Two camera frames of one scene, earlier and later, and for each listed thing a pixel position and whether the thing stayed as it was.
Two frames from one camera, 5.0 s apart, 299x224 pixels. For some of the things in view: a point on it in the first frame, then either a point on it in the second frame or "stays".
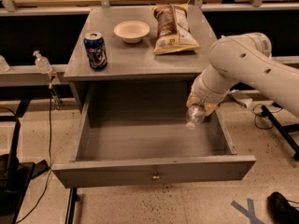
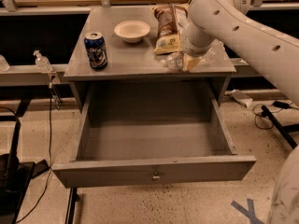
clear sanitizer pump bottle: (42, 63) stays
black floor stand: (15, 179) stays
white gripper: (203, 92) to (196, 49)
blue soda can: (95, 49) stays
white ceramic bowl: (132, 31) stays
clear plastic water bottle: (194, 116) to (212, 60)
